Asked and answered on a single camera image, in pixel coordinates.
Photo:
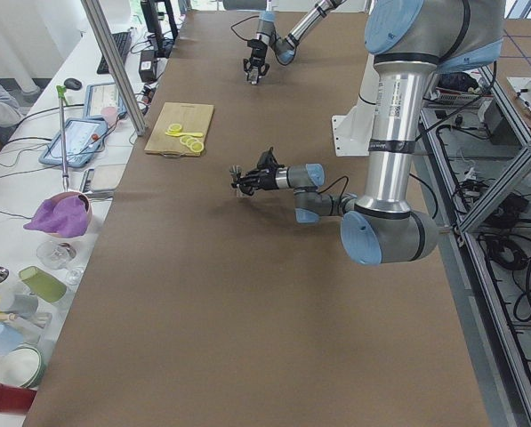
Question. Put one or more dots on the clear glass cup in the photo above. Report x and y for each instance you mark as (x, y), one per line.
(254, 77)

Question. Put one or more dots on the steel jigger measuring cup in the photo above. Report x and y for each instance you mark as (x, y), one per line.
(235, 172)

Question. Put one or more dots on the green plastic cup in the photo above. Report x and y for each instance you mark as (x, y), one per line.
(43, 284)

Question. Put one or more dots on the grey cup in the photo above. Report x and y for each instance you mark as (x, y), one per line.
(21, 304)

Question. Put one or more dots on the red cylinder cup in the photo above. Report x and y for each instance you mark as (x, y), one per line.
(15, 400)

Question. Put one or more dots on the bamboo cutting board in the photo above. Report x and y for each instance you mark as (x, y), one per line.
(193, 118)

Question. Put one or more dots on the lemon slice pair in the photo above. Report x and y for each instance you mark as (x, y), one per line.
(174, 129)

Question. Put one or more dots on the black monitor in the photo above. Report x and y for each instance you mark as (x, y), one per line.
(161, 45)

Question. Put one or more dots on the black power adapter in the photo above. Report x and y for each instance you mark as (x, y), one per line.
(148, 66)

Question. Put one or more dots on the kitchen scale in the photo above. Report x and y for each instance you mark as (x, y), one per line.
(101, 181)

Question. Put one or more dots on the far teach pendant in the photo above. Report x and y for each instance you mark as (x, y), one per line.
(99, 96)

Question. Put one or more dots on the teach pendant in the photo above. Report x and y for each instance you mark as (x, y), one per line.
(99, 96)
(83, 138)

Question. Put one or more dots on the near teach pendant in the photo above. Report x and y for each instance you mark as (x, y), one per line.
(83, 138)

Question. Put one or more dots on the purple cloth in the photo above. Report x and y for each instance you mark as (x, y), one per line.
(41, 220)

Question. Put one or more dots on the pink bowl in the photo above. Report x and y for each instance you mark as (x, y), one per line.
(71, 215)

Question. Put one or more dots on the computer mouse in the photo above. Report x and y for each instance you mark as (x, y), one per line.
(72, 84)

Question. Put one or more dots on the wine glass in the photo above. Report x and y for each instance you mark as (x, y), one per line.
(61, 256)

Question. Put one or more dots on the white green bowl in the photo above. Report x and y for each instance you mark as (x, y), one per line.
(23, 367)

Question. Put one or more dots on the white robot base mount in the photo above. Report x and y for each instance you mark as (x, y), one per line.
(352, 132)

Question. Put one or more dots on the aluminium frame post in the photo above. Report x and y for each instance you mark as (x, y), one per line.
(106, 43)

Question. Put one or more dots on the green handled grabber stick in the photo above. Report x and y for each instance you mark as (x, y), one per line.
(61, 94)

